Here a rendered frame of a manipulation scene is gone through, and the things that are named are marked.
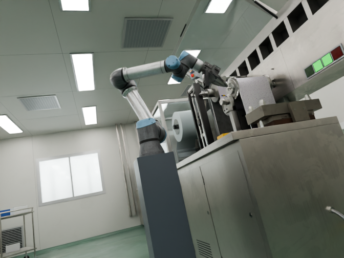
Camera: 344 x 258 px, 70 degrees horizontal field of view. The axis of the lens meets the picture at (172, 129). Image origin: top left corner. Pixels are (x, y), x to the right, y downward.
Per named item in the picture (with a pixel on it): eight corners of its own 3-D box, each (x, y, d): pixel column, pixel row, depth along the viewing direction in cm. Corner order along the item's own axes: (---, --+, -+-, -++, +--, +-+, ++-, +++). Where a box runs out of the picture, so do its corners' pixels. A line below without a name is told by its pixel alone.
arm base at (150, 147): (141, 157, 131) (137, 139, 134) (137, 162, 145) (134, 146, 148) (168, 152, 135) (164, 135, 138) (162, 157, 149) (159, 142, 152)
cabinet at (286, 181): (158, 250, 325) (147, 185, 346) (203, 237, 345) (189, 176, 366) (299, 358, 93) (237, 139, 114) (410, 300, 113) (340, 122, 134)
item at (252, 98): (247, 119, 150) (239, 91, 155) (279, 115, 157) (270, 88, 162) (248, 119, 150) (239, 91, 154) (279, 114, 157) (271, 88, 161)
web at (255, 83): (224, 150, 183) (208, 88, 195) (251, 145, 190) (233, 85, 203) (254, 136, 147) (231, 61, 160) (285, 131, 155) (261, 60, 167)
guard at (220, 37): (170, 63, 258) (170, 63, 258) (211, 86, 263) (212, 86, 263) (211, -23, 161) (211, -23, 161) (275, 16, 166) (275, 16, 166)
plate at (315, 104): (248, 125, 144) (244, 115, 146) (301, 117, 156) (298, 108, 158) (264, 115, 129) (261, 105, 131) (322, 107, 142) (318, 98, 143)
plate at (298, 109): (293, 122, 133) (286, 104, 136) (307, 120, 136) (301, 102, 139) (296, 121, 131) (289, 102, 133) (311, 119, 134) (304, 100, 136)
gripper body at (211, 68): (221, 68, 159) (206, 59, 158) (217, 78, 156) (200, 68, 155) (217, 74, 166) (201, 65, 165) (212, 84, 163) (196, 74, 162)
